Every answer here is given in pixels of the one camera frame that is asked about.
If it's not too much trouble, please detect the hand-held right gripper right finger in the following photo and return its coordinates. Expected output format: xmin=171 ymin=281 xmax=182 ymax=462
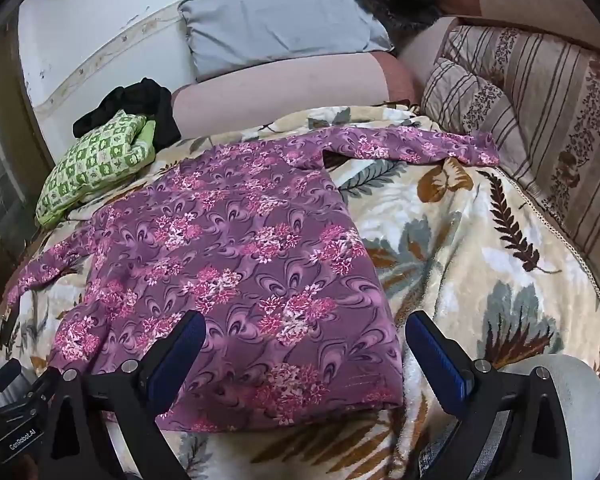
xmin=405 ymin=310 xmax=581 ymax=480

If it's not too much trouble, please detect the person's grey trouser leg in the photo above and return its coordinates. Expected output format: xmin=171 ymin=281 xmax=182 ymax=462
xmin=500 ymin=352 xmax=600 ymax=480

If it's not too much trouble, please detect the purple floral shirt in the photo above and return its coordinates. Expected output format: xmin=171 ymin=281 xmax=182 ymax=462
xmin=7 ymin=125 xmax=501 ymax=433

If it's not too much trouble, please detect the pink sofa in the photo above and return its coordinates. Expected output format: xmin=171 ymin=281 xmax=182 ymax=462
xmin=172 ymin=0 xmax=600 ymax=141

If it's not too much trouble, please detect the leaf print fleece blanket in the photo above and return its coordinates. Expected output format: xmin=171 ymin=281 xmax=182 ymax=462
xmin=0 ymin=102 xmax=600 ymax=480

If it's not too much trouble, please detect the grey pillow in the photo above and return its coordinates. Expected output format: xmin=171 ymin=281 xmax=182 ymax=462
xmin=177 ymin=0 xmax=396 ymax=83

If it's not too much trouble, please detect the brown wooden cabinet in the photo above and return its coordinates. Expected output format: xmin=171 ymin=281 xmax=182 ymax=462
xmin=0 ymin=55 xmax=51 ymax=356

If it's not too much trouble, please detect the large striped floral cushion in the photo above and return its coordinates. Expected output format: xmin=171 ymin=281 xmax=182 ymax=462
xmin=440 ymin=22 xmax=600 ymax=286

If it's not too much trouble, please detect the small striped floral pillow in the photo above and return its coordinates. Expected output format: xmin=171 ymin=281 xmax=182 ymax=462
xmin=420 ymin=57 xmax=533 ymax=188

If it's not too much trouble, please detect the black cloth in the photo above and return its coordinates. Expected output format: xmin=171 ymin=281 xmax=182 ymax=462
xmin=72 ymin=78 xmax=182 ymax=146

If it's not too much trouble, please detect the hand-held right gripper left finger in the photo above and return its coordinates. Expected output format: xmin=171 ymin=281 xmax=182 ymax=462
xmin=42 ymin=310 xmax=208 ymax=480

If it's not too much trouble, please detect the green patterned cloth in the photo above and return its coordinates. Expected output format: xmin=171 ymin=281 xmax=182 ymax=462
xmin=35 ymin=110 xmax=158 ymax=228

